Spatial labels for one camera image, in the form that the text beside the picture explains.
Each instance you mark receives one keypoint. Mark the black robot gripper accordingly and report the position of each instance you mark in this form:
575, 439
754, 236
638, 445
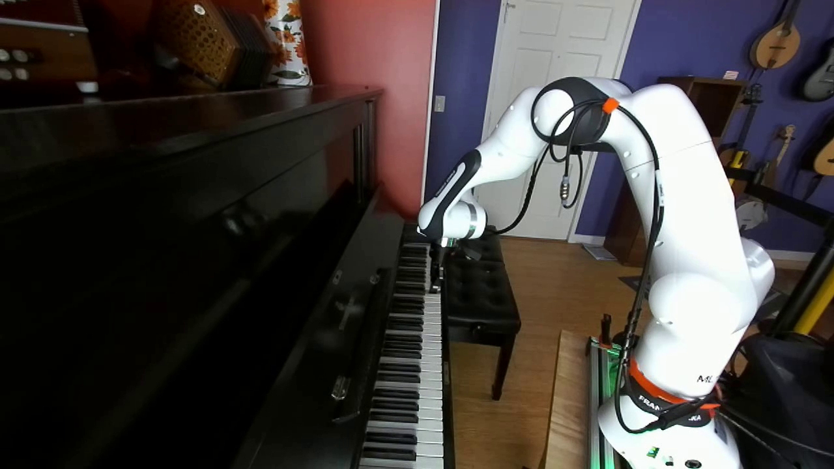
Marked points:
438, 254

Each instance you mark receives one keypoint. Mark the wooden radio box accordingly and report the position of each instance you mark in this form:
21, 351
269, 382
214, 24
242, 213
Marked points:
45, 48

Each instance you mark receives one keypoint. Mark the grey guitar on wall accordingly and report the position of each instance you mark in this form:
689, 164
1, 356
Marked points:
820, 81

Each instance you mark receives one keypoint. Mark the black tufted piano bench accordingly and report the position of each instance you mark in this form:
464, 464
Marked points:
479, 301

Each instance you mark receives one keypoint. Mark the green metal robot base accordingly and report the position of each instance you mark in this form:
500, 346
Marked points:
601, 387

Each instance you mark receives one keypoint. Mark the white light switch left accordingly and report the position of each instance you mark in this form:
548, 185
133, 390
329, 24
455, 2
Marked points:
438, 102

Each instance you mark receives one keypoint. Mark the white panel door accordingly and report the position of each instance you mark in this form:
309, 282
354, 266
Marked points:
537, 42

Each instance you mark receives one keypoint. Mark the yellow black stand pole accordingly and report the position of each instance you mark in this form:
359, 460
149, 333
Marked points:
812, 295

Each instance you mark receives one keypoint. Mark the orange patterned white vase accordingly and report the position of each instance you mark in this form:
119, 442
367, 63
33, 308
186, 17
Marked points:
289, 42

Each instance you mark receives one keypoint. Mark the black bag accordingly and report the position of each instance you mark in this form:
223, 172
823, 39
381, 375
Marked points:
786, 405

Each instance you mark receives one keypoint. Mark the black upright piano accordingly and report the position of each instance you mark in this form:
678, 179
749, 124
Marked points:
212, 282

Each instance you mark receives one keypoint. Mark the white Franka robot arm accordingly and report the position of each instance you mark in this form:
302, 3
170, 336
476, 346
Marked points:
706, 276

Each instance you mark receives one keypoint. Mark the mandolin on wall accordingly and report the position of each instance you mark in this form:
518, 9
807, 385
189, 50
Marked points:
781, 42

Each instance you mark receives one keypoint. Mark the light wooden table board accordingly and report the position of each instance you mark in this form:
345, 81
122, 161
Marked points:
567, 426

